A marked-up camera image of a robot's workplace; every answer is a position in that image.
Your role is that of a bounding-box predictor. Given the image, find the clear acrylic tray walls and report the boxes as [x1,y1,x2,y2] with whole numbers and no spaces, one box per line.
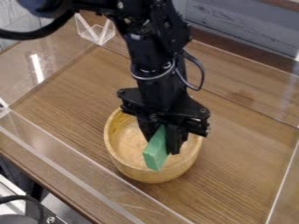
[0,10,299,224]

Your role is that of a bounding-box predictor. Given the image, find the brown wooden bowl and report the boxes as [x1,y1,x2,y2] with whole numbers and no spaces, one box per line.
[104,108,202,184]

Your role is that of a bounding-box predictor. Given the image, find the clear acrylic corner bracket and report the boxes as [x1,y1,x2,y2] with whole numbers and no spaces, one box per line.
[74,13,116,46]

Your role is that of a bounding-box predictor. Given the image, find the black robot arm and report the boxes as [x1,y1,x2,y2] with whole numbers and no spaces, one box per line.
[17,0,210,155]

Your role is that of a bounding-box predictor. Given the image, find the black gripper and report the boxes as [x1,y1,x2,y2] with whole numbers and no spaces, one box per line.
[116,75,210,155]

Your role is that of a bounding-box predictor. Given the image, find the green rectangular block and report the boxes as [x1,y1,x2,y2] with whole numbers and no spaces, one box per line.
[142,125,168,171]

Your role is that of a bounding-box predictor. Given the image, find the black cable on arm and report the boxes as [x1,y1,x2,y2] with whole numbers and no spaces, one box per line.
[173,49,205,92]

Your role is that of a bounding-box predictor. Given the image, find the black cable lower left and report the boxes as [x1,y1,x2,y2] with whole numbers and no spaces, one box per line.
[0,194,44,224]

